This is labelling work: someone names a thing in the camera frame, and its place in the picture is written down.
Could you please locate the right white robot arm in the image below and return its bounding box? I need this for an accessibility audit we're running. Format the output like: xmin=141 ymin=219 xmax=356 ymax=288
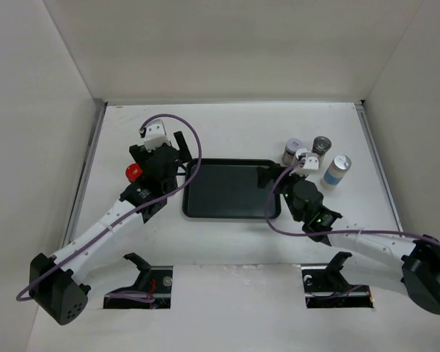
xmin=256 ymin=164 xmax=440 ymax=315

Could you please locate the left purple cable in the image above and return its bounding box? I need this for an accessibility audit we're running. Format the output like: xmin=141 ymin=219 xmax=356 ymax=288
xmin=15 ymin=114 xmax=202 ymax=302

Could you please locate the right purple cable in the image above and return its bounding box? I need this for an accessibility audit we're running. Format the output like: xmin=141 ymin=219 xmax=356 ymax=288
xmin=264 ymin=163 xmax=440 ymax=256

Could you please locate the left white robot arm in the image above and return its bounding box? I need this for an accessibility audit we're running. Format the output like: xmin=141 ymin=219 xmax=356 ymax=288
xmin=27 ymin=125 xmax=192 ymax=326

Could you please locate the clear top pepper grinder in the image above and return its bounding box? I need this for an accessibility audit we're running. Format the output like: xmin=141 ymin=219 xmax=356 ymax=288
xmin=312 ymin=136 xmax=332 ymax=164

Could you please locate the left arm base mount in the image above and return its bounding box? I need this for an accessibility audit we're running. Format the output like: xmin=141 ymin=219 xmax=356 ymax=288
xmin=103 ymin=253 xmax=174 ymax=309

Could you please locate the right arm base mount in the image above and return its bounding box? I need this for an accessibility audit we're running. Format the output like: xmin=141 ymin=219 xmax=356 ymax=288
xmin=301 ymin=252 xmax=373 ymax=309

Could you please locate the blue label silver lid shaker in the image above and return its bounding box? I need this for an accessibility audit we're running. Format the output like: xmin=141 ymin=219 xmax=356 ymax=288
xmin=320 ymin=155 xmax=352 ymax=190

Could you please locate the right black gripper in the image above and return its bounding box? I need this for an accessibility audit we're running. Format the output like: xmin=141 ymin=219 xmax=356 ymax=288
xmin=257 ymin=163 xmax=309 ymax=222

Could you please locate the black plastic tray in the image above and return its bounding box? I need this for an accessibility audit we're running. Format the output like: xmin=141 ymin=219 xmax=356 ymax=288
xmin=182 ymin=158 xmax=282 ymax=219

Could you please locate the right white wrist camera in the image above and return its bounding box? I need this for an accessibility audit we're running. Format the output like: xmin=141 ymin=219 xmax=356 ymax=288
xmin=293 ymin=148 xmax=320 ymax=175

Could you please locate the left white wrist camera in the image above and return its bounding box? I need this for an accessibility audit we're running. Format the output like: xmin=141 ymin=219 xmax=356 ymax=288
xmin=139 ymin=120 xmax=171 ymax=153

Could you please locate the purple cable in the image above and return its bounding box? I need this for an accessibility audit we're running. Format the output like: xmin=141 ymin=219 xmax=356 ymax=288
xmin=264 ymin=163 xmax=440 ymax=256
xmin=15 ymin=114 xmax=202 ymax=302

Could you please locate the red lid sauce jar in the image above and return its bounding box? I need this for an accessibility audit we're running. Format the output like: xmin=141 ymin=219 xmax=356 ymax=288
xmin=125 ymin=163 xmax=143 ymax=183

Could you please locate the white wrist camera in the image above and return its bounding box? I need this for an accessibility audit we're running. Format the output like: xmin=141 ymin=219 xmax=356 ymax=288
xmin=293 ymin=148 xmax=320 ymax=175
xmin=139 ymin=120 xmax=171 ymax=153

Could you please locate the jar with pink label lid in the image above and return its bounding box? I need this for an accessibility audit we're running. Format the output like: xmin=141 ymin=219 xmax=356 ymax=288
xmin=282 ymin=138 xmax=302 ymax=166

